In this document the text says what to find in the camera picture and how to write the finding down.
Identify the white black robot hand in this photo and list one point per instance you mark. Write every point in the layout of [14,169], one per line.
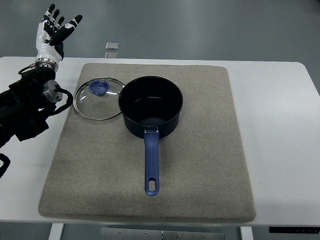
[51,33]

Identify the glass pot lid blue knob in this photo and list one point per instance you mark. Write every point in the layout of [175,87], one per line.
[98,98]

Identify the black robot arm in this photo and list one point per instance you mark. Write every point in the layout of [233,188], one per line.
[26,105]

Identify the upper metal floor plate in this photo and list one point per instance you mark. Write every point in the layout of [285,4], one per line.
[111,46]

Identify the metal floor plate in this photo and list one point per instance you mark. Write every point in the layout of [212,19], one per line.
[111,46]
[111,55]

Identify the lower metal floor plate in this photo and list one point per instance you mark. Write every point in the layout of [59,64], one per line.
[111,55]

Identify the beige fabric mat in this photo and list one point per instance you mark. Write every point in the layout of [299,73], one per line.
[197,174]

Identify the white table leg left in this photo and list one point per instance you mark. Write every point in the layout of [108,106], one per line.
[56,231]

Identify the white table leg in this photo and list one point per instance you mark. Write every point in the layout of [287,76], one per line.
[246,233]
[56,231]

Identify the white table leg right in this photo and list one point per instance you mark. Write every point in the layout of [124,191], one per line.
[246,233]

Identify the black desk control panel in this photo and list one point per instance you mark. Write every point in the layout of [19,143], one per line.
[293,230]

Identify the dark saucepan blue handle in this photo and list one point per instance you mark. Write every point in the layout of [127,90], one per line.
[151,106]

